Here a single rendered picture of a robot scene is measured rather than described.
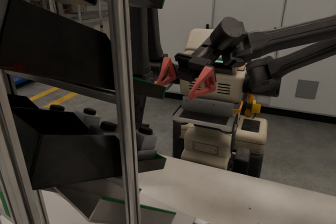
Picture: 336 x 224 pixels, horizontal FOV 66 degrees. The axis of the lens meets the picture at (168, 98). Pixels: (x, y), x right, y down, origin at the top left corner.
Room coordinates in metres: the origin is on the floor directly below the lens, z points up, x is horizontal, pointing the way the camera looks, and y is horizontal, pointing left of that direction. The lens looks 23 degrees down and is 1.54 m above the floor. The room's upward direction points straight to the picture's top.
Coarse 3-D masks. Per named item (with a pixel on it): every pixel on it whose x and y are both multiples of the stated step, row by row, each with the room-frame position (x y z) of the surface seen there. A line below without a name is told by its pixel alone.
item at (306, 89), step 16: (288, 0) 3.02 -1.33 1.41; (304, 0) 2.96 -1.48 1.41; (320, 0) 2.91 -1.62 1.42; (288, 16) 3.01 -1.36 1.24; (304, 16) 2.95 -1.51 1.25; (320, 16) 2.90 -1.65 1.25; (288, 48) 2.99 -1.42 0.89; (320, 64) 2.86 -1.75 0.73; (288, 80) 2.97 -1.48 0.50; (304, 80) 2.89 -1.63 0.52; (320, 80) 2.84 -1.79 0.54; (288, 96) 2.95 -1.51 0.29; (304, 96) 2.88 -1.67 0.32; (320, 96) 2.83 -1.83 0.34; (272, 112) 3.04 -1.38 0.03; (288, 112) 2.97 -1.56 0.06; (304, 112) 2.90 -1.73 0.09; (320, 112) 2.81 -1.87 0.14
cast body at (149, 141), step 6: (144, 126) 0.48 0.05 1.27; (138, 132) 0.45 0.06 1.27; (144, 132) 0.45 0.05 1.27; (150, 132) 0.46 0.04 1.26; (138, 138) 0.44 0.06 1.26; (144, 138) 0.43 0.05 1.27; (150, 138) 0.45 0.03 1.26; (156, 138) 0.46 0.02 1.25; (138, 144) 0.43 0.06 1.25; (144, 144) 0.43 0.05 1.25; (150, 144) 0.45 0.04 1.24; (138, 150) 0.42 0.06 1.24; (144, 150) 0.43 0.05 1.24; (150, 150) 0.45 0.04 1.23; (156, 150) 0.46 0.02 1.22; (138, 156) 0.42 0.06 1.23; (144, 156) 0.43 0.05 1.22; (150, 156) 0.45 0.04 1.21
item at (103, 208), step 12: (96, 180) 0.46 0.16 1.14; (60, 192) 0.37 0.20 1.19; (72, 192) 0.40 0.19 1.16; (84, 192) 0.43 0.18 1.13; (96, 192) 0.46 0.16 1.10; (108, 192) 0.48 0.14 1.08; (120, 192) 0.51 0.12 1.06; (72, 204) 0.34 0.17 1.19; (84, 204) 0.36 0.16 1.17; (96, 204) 0.32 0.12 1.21; (108, 204) 0.34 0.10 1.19; (120, 204) 0.36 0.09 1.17; (84, 216) 0.32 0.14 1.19; (96, 216) 0.32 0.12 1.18; (108, 216) 0.33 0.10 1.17; (120, 216) 0.35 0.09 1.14; (144, 216) 0.40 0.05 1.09; (156, 216) 0.43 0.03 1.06; (168, 216) 0.46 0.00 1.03
